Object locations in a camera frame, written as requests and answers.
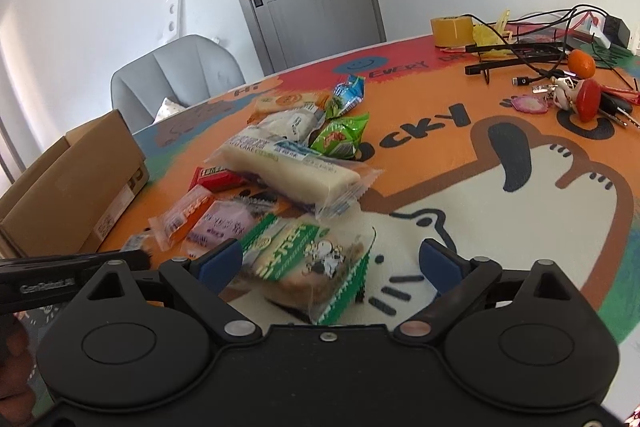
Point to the grey chair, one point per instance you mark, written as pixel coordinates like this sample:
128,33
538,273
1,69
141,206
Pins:
175,67

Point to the green white sandwich packet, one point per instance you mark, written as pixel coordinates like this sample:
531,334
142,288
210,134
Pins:
300,267

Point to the yellow plastic toy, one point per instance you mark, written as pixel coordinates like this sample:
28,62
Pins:
487,37

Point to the brown cardboard box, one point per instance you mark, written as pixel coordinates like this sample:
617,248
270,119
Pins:
70,187

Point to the brown tape roll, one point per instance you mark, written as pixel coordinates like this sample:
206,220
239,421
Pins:
450,32

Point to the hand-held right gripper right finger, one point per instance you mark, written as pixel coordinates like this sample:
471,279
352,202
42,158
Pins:
440,264

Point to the white power strip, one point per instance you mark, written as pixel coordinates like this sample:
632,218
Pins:
597,32

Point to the orange cracker packet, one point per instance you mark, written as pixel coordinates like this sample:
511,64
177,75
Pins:
287,101

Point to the red flat object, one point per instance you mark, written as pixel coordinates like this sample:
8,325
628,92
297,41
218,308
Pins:
580,33

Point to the person's left hand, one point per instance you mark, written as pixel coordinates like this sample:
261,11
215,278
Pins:
12,357

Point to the white dotted pillow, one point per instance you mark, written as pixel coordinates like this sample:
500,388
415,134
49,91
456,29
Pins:
167,109

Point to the black power adapter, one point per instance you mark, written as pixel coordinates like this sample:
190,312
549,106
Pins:
617,32

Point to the bright green snack packet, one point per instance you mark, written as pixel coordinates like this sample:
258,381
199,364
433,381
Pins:
340,137

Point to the orange tangerine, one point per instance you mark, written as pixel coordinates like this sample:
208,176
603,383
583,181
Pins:
582,63

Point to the orange pink snack packet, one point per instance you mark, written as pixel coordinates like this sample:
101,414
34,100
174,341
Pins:
180,217

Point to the bunch of keys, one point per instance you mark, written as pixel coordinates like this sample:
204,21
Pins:
617,104

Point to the purple snack packet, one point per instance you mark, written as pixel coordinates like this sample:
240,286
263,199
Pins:
220,224

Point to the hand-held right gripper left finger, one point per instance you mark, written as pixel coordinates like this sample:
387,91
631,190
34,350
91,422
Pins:
220,264

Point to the red small snack packet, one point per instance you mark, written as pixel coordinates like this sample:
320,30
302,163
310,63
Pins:
215,179

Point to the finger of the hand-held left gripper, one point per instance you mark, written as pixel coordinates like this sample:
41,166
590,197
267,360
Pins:
136,258

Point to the black orange snack packet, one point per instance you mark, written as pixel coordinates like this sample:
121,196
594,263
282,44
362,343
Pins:
260,199

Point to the red round charm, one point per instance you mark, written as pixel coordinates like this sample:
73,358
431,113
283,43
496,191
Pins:
589,101

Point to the clear square white cake packet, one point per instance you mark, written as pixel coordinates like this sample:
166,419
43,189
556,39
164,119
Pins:
292,122

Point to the blue green snack packet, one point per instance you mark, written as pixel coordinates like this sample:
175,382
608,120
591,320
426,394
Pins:
350,92

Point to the long white cake packet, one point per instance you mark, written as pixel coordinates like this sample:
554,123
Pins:
290,169

